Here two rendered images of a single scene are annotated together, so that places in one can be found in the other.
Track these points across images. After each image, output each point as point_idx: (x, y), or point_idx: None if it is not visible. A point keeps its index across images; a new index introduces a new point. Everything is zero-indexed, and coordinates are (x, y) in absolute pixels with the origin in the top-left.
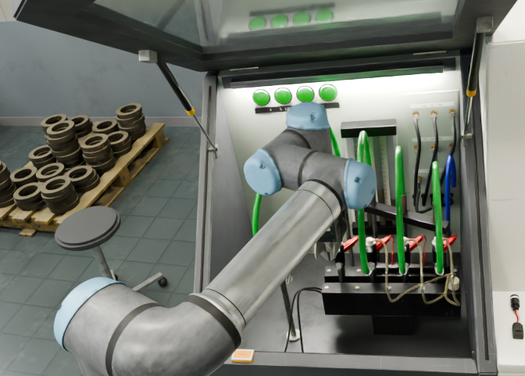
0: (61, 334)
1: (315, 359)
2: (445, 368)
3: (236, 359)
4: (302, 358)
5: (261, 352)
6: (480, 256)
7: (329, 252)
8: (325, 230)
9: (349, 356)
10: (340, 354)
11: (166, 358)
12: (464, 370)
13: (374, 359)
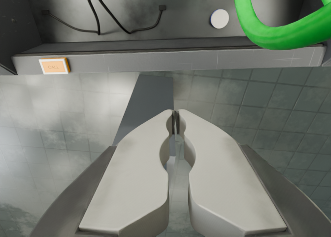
0: None
1: (141, 62)
2: (288, 63)
3: (50, 74)
4: (126, 61)
5: (73, 54)
6: None
7: (178, 133)
8: None
9: (181, 54)
10: (169, 50)
11: None
12: (308, 63)
13: (210, 57)
